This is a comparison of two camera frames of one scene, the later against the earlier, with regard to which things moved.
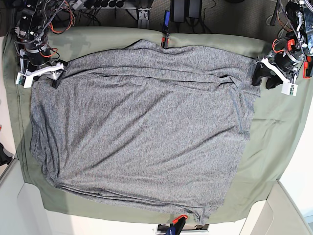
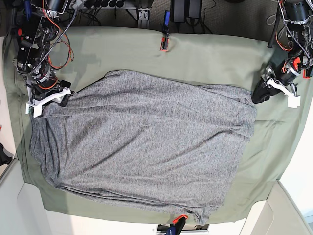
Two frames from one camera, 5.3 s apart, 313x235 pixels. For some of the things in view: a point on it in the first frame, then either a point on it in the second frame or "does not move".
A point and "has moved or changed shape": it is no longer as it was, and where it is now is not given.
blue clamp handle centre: [167, 14] does not move
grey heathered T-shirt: [164, 129] has moved or changed shape
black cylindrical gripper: [285, 61] to [281, 73]
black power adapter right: [194, 9] does not move
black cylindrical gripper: [37, 54] to [50, 85]
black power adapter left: [178, 13] does not move
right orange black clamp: [306, 67] does not move
